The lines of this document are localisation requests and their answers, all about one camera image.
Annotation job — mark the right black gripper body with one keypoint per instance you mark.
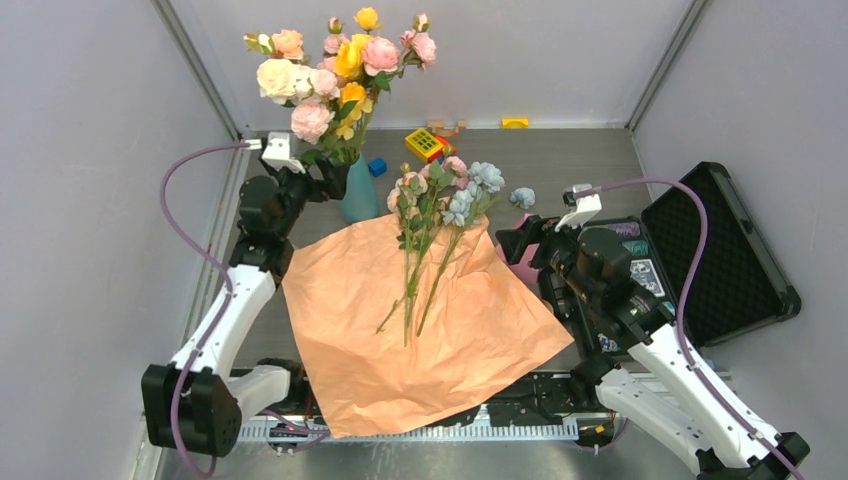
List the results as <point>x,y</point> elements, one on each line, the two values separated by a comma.
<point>559,249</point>

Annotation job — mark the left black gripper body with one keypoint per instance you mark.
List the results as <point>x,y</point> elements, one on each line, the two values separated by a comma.
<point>295,190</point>

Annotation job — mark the teal ceramic vase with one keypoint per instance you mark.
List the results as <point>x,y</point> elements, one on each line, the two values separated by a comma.
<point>360,201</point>

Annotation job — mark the light blue flower stem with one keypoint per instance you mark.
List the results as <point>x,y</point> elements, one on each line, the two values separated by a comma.
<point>464,194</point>

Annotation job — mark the pale pink rose stem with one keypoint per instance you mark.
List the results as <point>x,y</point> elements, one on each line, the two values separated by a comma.
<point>316,117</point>

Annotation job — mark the yellow rose stems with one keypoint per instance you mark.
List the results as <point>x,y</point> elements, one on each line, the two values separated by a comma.
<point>356,94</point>

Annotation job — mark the paper flower bouquet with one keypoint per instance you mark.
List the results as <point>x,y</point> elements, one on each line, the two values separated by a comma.
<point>419,202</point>

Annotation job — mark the cream white rose stems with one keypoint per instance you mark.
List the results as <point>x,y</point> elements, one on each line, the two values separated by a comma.
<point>283,82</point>

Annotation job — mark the peach wrapping paper sheet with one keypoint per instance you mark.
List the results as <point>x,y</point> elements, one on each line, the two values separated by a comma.
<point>376,369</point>

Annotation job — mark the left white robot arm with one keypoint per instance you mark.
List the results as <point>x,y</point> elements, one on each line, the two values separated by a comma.
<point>193,402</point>

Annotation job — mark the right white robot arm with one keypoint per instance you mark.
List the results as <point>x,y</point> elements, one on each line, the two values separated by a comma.
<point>638,364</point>

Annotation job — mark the pink plastic box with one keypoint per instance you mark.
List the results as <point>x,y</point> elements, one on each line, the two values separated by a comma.
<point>522,269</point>

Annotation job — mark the loose blue flower head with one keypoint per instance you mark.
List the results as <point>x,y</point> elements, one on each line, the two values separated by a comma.
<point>523,198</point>

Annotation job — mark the small blue cube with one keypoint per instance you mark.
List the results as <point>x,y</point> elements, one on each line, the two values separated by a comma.
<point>377,167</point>

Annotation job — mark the pink peach rose stems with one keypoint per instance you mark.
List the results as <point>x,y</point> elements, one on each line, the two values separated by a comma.
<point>385,59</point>

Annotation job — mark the colourful toy block house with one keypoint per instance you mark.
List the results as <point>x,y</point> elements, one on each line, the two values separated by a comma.
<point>427,146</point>

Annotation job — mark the wooden toy piece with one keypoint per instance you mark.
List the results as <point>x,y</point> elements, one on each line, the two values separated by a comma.
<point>442,129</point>

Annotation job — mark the yellow toy block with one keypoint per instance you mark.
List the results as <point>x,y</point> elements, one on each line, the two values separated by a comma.
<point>514,123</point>

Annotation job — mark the black poker chip case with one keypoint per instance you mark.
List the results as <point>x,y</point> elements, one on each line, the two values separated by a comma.
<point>739,286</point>

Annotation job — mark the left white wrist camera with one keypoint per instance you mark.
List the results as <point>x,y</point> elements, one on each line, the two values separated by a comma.
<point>276,153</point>

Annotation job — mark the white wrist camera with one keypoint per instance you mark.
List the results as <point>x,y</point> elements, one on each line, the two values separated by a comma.
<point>583,203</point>
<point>276,153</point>

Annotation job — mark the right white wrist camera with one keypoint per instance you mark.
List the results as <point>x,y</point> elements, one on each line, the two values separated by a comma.
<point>583,203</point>

